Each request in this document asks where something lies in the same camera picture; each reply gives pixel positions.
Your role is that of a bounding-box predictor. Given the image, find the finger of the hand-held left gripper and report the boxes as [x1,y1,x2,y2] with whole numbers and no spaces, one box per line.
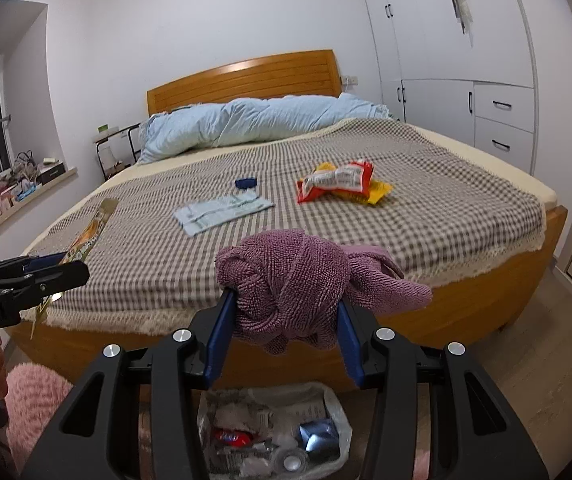
[0,254,67,283]
[0,260,91,308]

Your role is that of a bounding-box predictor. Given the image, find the wooden windowsill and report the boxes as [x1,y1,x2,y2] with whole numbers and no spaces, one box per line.
[0,165,79,248]

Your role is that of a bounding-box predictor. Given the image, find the yellow snack bag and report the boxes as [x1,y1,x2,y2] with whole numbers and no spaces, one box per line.
[313,162,394,206]

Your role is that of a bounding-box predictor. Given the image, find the dark blue box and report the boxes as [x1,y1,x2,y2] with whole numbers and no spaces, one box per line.
[298,419,341,457]

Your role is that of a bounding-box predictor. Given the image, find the white hanging cloth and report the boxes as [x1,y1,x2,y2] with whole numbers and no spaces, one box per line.
[443,0,474,48]

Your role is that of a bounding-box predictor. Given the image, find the white plastic bag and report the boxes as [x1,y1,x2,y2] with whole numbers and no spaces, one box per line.
[196,381,354,478]

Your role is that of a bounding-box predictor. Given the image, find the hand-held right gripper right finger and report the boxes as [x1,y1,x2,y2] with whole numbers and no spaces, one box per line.
[336,300,549,480]

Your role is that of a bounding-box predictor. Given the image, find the clear plastic bottle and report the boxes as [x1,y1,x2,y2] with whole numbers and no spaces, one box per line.
[271,447,307,473]

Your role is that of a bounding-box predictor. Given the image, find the orange-red snack wrapper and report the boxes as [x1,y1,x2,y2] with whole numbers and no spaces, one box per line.
[296,160,375,204]

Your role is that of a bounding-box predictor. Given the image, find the black flat box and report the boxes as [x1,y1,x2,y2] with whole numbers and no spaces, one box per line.
[36,162,65,186]

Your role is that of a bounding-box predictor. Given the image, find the red cookie snack bag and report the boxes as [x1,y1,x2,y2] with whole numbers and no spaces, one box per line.
[213,427,252,448]

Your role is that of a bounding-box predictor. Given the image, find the gold snack packet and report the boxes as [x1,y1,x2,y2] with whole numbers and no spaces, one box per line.
[30,199,119,333]

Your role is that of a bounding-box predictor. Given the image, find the person's left leg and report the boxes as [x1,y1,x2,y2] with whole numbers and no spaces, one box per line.
[5,364,74,466]

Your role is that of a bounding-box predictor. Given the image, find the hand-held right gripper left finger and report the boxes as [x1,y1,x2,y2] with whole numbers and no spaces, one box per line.
[21,290,239,480]

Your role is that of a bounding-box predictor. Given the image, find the white wardrobe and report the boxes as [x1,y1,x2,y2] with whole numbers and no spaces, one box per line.
[353,0,539,171]

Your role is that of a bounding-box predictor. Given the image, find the white paper leaflet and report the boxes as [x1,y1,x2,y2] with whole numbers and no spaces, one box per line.
[173,192,275,237]

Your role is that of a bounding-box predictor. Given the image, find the black metal side table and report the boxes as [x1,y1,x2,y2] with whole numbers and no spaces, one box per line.
[92,122,142,181]

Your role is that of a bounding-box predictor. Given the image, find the light blue duvet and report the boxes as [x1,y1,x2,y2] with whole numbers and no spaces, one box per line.
[136,92,394,163]

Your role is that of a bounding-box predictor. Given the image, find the purple towel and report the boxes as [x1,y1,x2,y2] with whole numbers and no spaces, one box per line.
[214,228,434,356]

